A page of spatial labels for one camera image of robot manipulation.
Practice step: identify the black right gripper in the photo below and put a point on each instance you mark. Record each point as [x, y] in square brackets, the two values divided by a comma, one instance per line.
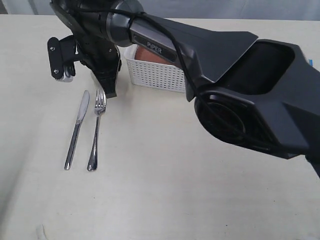
[99, 55]

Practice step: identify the silver metal fork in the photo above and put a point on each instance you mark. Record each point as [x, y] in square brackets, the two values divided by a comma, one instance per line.
[99, 110]

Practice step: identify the silver metal knife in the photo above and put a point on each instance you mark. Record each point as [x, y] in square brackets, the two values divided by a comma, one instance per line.
[80, 117]

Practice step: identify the brown wooden plate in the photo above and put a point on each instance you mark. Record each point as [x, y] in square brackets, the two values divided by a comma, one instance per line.
[143, 54]

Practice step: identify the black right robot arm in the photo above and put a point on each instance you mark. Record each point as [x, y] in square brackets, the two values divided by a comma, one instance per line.
[258, 94]

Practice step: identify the white plastic woven basket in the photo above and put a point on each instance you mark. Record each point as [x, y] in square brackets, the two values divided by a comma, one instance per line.
[153, 75]

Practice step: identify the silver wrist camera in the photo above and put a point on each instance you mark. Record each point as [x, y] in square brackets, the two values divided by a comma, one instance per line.
[60, 53]

